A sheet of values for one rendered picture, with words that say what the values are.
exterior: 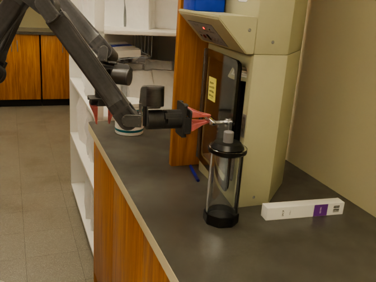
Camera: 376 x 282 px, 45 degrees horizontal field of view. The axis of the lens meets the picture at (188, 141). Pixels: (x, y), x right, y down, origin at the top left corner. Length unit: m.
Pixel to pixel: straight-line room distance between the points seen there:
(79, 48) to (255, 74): 0.49
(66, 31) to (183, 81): 0.49
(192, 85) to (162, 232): 0.60
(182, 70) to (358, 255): 0.83
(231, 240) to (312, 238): 0.23
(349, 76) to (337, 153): 0.27
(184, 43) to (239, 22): 0.38
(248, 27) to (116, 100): 0.42
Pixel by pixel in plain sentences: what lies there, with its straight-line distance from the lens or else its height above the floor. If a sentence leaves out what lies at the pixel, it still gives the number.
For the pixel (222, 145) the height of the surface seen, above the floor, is 1.18.
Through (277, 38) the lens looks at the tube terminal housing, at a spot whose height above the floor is 1.46.
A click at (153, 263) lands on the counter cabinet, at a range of 1.37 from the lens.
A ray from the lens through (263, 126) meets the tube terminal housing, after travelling 1.35.
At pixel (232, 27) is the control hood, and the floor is 1.48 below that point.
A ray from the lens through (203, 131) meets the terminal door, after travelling 1.56.
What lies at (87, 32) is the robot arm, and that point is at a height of 1.40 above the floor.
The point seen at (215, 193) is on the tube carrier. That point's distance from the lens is 1.25.
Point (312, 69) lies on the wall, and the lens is 1.78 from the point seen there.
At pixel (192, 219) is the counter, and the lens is 1.32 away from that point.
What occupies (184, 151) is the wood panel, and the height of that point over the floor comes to 0.99.
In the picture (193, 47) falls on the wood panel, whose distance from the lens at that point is 1.60.
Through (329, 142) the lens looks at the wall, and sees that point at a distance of 1.71.
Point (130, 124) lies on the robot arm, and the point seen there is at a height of 1.19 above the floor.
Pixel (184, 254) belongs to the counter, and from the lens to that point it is 1.16.
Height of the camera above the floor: 1.56
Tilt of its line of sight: 18 degrees down
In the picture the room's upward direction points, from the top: 4 degrees clockwise
